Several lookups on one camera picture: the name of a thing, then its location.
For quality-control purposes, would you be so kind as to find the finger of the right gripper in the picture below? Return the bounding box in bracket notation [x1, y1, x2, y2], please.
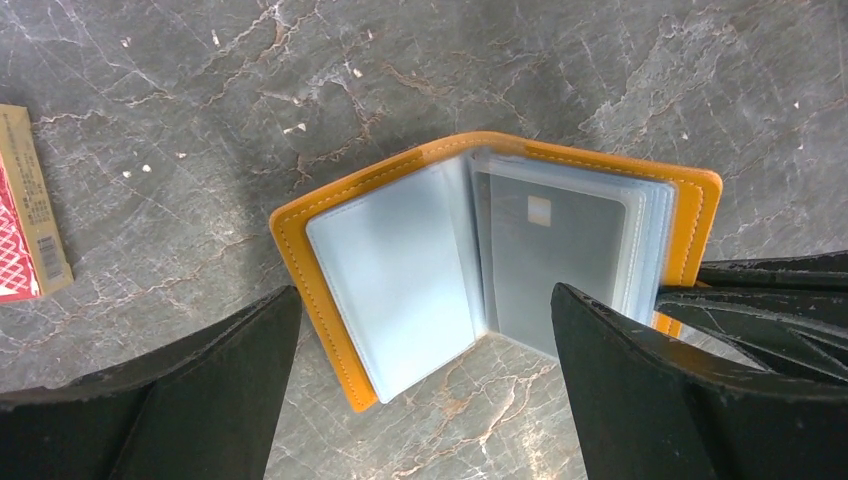
[656, 251, 847, 385]

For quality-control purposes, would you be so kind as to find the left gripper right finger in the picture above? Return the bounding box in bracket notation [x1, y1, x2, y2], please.
[551, 284, 847, 479]

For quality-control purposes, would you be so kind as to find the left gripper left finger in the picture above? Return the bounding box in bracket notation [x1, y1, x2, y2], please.
[1, 286, 302, 479]

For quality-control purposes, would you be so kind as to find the grey credit card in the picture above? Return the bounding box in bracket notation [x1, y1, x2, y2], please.
[477, 173, 626, 356]

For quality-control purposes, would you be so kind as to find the orange card holder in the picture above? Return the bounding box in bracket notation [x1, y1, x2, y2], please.
[269, 131, 723, 412]

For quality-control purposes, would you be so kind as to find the red playing card box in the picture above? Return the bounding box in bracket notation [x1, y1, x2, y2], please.
[1, 104, 74, 303]

